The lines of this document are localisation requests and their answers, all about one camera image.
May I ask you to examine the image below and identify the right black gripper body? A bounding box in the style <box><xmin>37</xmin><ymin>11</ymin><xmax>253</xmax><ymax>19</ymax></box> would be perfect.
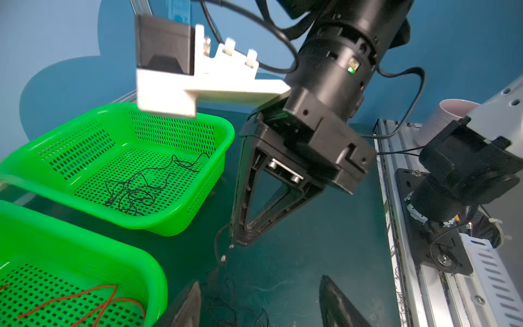
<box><xmin>241</xmin><ymin>88</ymin><xmax>376</xmax><ymax>194</ymax></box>

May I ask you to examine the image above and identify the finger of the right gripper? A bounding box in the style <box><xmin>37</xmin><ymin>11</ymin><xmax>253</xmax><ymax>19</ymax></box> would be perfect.
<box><xmin>231</xmin><ymin>136</ymin><xmax>262</xmax><ymax>245</ymax></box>
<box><xmin>242</xmin><ymin>179</ymin><xmax>325</xmax><ymax>247</ymax></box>

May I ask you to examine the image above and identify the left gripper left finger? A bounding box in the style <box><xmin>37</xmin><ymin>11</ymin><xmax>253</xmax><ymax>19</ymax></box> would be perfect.
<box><xmin>155</xmin><ymin>281</ymin><xmax>202</xmax><ymax>327</ymax></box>

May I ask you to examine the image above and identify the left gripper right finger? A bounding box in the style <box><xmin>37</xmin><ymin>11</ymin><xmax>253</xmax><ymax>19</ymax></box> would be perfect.
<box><xmin>319</xmin><ymin>275</ymin><xmax>370</xmax><ymax>327</ymax></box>

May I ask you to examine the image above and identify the red cable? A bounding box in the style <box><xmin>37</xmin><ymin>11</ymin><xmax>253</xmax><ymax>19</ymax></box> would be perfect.
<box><xmin>0</xmin><ymin>283</ymin><xmax>147</xmax><ymax>327</ymax></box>

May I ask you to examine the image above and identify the black cable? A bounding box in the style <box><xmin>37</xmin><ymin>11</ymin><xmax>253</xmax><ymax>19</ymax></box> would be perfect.
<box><xmin>104</xmin><ymin>169</ymin><xmax>177</xmax><ymax>217</ymax></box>
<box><xmin>154</xmin><ymin>152</ymin><xmax>210</xmax><ymax>172</ymax></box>
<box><xmin>203</xmin><ymin>222</ymin><xmax>270</xmax><ymax>327</ymax></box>

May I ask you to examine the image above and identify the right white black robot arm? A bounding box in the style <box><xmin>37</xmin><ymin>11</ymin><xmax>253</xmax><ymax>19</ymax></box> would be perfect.
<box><xmin>231</xmin><ymin>1</ymin><xmax>522</xmax><ymax>247</ymax></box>

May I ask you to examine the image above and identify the right green plastic basket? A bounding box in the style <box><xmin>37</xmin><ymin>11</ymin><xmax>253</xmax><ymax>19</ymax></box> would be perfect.
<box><xmin>1</xmin><ymin>103</ymin><xmax>235</xmax><ymax>237</ymax></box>

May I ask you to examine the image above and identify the green plastic basket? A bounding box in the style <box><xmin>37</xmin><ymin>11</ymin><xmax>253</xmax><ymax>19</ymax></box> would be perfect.
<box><xmin>1</xmin><ymin>202</ymin><xmax>168</xmax><ymax>326</ymax></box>
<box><xmin>1</xmin><ymin>103</ymin><xmax>235</xmax><ymax>237</ymax></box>

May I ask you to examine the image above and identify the pink bowl right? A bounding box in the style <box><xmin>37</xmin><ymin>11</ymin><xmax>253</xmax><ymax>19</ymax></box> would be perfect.
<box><xmin>415</xmin><ymin>99</ymin><xmax>479</xmax><ymax>147</ymax></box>

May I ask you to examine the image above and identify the middle green plastic basket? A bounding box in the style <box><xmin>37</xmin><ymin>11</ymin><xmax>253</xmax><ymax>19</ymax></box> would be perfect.
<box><xmin>1</xmin><ymin>202</ymin><xmax>168</xmax><ymax>326</ymax></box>

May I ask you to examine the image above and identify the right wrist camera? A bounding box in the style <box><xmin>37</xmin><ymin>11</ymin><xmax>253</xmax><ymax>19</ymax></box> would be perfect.
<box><xmin>135</xmin><ymin>14</ymin><xmax>290</xmax><ymax>119</ymax></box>

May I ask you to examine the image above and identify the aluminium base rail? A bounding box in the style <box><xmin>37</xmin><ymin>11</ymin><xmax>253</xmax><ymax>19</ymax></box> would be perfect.
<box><xmin>375</xmin><ymin>123</ymin><xmax>522</xmax><ymax>326</ymax></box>

